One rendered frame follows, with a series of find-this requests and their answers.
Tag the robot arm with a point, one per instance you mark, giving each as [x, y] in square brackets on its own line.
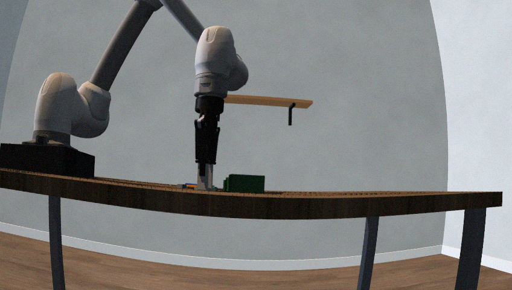
[62, 110]

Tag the green rack of bins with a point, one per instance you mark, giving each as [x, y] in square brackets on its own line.
[244, 183]

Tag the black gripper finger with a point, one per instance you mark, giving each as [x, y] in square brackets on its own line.
[202, 147]
[213, 152]

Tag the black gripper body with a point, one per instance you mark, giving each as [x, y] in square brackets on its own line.
[210, 107]

